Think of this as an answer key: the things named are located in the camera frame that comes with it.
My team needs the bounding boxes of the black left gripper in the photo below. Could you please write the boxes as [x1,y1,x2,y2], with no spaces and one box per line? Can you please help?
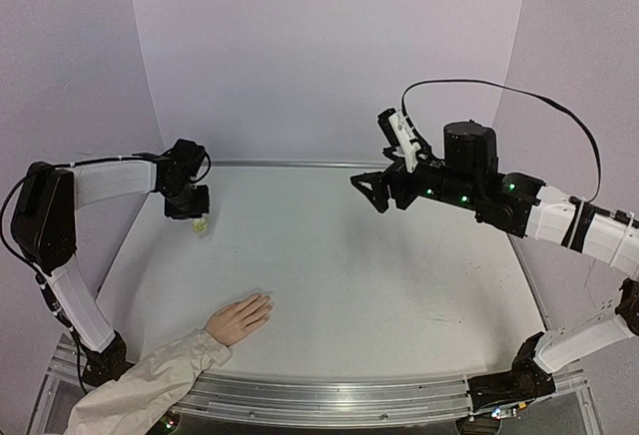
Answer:
[165,182,213,221]

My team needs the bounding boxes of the yellow nail polish bottle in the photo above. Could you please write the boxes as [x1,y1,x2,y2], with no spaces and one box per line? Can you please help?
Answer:
[192,217,209,235]

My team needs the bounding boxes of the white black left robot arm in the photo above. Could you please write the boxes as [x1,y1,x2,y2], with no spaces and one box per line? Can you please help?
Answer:
[1,139,212,392]

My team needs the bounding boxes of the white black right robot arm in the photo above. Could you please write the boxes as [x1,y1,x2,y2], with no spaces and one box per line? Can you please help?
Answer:
[350,110,638,418]

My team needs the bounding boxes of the beige sleeved forearm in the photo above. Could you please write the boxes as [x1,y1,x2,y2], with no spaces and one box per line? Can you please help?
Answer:
[66,329,232,434]

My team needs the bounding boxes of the bare human hand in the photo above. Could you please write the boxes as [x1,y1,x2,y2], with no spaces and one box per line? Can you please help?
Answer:
[204,293,274,347]

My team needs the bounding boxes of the aluminium table rear rail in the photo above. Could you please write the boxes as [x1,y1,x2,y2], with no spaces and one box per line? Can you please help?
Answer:
[211,160,390,170]

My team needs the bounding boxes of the aluminium table rail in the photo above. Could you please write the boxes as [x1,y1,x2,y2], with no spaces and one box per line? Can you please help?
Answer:
[211,160,390,170]
[171,364,592,428]

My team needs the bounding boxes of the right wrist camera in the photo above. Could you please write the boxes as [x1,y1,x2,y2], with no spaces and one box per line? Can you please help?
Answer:
[377,108,432,173]

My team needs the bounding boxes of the black right camera cable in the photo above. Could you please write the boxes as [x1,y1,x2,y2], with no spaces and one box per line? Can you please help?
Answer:
[401,79,603,202]

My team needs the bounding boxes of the aluminium table front rail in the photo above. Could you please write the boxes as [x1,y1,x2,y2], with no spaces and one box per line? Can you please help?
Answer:
[171,364,592,428]

